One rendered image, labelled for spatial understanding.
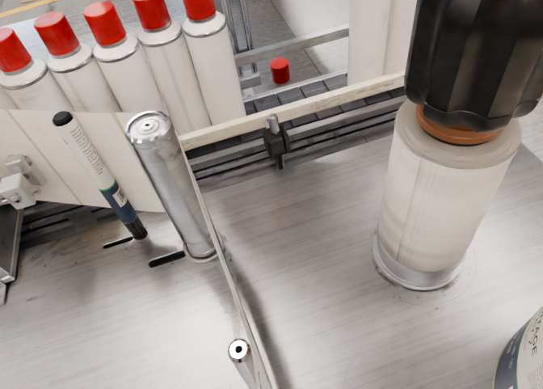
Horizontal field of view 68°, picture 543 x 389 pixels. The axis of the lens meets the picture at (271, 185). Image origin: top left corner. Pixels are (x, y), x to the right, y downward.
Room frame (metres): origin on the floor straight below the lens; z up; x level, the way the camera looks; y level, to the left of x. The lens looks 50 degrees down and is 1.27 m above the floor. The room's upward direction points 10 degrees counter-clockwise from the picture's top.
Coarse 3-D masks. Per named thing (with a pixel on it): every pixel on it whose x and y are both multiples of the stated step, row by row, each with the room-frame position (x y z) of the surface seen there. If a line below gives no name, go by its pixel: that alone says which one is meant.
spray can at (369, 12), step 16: (352, 0) 0.48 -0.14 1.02; (368, 0) 0.47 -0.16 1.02; (384, 0) 0.46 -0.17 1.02; (352, 16) 0.48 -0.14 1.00; (368, 16) 0.46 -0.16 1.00; (384, 16) 0.47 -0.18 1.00; (352, 32) 0.48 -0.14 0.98; (368, 32) 0.46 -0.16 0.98; (384, 32) 0.47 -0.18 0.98; (352, 48) 0.48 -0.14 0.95; (368, 48) 0.46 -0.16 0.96; (384, 48) 0.47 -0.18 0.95; (352, 64) 0.48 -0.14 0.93; (368, 64) 0.46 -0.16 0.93; (352, 80) 0.48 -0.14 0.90
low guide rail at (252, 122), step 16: (368, 80) 0.45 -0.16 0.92; (384, 80) 0.45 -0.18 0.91; (400, 80) 0.45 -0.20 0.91; (320, 96) 0.44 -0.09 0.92; (336, 96) 0.44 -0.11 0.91; (352, 96) 0.44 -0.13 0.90; (272, 112) 0.42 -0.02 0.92; (288, 112) 0.42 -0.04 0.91; (304, 112) 0.43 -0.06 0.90; (208, 128) 0.42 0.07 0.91; (224, 128) 0.41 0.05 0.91; (240, 128) 0.41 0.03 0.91; (256, 128) 0.42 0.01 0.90; (192, 144) 0.40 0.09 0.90
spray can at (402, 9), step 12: (396, 0) 0.48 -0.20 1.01; (408, 0) 0.47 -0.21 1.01; (396, 12) 0.48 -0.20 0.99; (408, 12) 0.47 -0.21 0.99; (396, 24) 0.48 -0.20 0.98; (408, 24) 0.47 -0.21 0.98; (396, 36) 0.48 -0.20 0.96; (408, 36) 0.47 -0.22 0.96; (396, 48) 0.48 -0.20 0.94; (408, 48) 0.47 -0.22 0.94; (396, 60) 0.48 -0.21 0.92; (384, 72) 0.49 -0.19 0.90
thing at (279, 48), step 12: (348, 24) 0.53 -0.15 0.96; (300, 36) 0.52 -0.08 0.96; (312, 36) 0.51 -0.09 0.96; (324, 36) 0.51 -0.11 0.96; (336, 36) 0.51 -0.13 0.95; (264, 48) 0.50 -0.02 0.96; (276, 48) 0.50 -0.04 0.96; (288, 48) 0.50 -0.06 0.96; (300, 48) 0.51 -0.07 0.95; (240, 60) 0.49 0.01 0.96; (252, 60) 0.49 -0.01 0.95; (156, 84) 0.47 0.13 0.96
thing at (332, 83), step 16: (320, 80) 0.52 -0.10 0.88; (336, 80) 0.51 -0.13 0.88; (272, 96) 0.50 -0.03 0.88; (288, 96) 0.49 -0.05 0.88; (304, 96) 0.50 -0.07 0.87; (368, 96) 0.46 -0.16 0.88; (384, 96) 0.46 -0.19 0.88; (256, 112) 0.47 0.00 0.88; (320, 112) 0.45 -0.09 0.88; (336, 112) 0.44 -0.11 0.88; (288, 128) 0.43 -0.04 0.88; (208, 144) 0.42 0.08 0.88; (224, 144) 0.42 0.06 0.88; (240, 144) 0.41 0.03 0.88
